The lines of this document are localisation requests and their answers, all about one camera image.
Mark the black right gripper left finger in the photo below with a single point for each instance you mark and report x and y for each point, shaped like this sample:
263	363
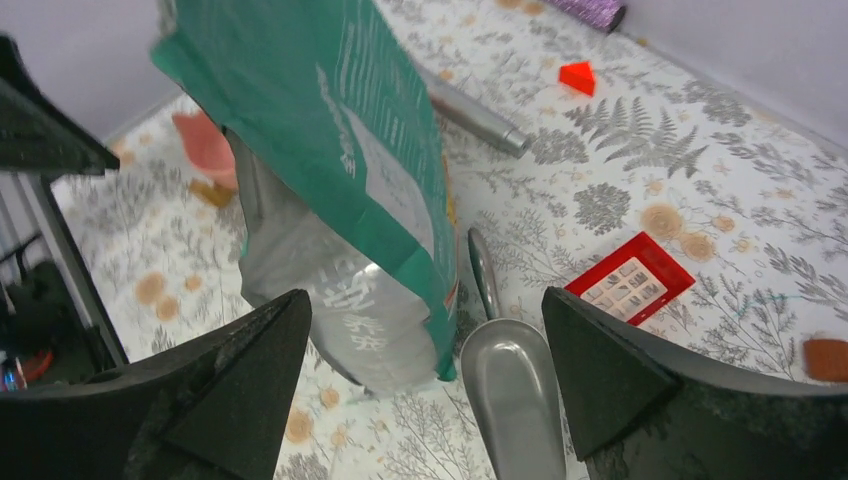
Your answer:
214	407

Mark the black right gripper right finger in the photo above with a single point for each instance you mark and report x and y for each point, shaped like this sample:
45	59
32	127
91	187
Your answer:
641	407

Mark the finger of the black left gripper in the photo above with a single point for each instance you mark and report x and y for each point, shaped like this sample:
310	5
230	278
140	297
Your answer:
36	137

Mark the silver metal scoop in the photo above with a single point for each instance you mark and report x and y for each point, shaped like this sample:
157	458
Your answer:
509	378

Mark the green pet food bag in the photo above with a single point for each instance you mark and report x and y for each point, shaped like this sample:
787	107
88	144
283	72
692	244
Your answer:
340	171

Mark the pink double pet bowl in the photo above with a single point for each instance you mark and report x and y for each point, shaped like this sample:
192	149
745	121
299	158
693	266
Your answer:
210	154

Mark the red toy block tray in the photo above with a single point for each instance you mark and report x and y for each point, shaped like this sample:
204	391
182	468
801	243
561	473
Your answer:
634	282

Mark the brown cube block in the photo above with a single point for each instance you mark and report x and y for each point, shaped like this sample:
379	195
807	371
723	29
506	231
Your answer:
825	359

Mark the floral patterned table mat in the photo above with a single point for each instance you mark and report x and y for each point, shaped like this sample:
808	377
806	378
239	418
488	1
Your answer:
754	211

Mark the red house-shaped block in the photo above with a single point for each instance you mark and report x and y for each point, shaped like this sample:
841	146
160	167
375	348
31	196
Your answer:
578	76

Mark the silver toy microphone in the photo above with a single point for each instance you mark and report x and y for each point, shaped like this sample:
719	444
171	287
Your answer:
473	116

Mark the purple glitter toy microphone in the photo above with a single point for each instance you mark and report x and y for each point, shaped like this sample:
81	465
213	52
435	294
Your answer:
602	15

